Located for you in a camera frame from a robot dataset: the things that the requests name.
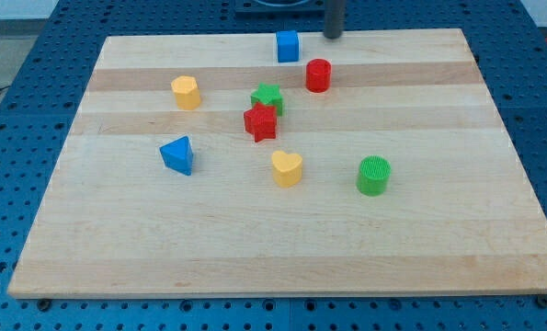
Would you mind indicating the yellow heart block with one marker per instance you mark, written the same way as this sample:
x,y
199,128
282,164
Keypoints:
x,y
287,168

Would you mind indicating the yellow hexagon block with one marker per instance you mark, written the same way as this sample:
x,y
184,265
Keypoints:
x,y
186,92

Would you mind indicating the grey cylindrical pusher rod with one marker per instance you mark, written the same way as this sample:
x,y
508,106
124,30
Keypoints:
x,y
335,13

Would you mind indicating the red star block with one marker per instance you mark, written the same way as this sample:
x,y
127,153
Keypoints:
x,y
261,122

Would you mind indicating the light wooden board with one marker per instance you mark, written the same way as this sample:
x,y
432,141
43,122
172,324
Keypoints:
x,y
458,217

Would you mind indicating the blue triangle block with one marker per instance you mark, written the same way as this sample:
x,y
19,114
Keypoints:
x,y
178,155

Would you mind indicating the green cylinder block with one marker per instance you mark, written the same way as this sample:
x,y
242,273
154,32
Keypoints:
x,y
373,175

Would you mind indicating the green star block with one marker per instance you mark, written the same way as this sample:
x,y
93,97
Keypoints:
x,y
268,95

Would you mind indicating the red cylinder block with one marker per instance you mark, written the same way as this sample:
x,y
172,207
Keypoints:
x,y
318,75

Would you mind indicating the blue cube block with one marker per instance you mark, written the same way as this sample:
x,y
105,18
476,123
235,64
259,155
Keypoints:
x,y
288,46

